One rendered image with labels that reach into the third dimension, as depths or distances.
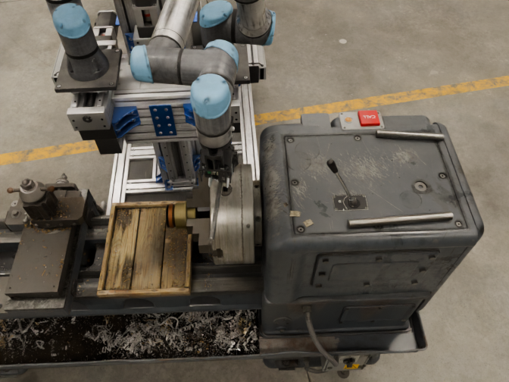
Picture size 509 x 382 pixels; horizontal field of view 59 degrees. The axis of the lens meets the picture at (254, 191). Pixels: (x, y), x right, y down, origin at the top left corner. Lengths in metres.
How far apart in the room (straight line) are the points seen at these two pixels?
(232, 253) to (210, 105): 0.59
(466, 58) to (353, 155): 2.76
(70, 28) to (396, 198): 1.19
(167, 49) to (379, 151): 0.72
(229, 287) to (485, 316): 1.56
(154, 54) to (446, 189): 0.87
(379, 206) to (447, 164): 0.27
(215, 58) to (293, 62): 2.74
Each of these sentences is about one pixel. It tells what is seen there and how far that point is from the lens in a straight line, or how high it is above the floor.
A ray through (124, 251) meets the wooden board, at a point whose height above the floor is 0.88.
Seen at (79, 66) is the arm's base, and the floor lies 1.22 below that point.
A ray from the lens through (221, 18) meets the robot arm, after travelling 1.64.
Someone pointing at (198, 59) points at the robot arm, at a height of 1.70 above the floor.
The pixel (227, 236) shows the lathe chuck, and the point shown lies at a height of 1.17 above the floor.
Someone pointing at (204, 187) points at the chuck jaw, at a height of 1.16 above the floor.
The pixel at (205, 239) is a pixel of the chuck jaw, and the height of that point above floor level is 1.12.
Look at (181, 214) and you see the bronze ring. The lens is 1.41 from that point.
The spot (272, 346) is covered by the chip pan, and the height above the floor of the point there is 0.54.
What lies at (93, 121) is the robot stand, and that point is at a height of 1.07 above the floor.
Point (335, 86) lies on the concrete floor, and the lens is 3.52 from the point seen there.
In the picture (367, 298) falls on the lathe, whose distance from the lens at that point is 1.59.
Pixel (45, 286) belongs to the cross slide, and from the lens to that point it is 1.59.
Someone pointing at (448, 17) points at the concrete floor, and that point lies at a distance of 4.46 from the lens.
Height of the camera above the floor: 2.29
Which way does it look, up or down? 54 degrees down
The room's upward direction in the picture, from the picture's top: straight up
